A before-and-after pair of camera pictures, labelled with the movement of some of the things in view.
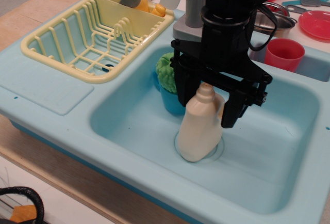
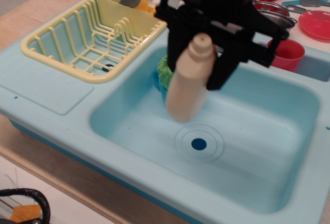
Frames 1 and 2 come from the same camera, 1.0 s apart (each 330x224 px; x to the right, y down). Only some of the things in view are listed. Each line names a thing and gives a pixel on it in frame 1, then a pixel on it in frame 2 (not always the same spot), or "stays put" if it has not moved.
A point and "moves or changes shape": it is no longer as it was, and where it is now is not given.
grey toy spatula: (308, 1) stays put
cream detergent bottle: (200, 129) moves or changes shape
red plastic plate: (315, 24) stays put
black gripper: (234, 20) → (224, 11)
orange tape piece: (23, 213) stays put
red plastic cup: (283, 54) stays put
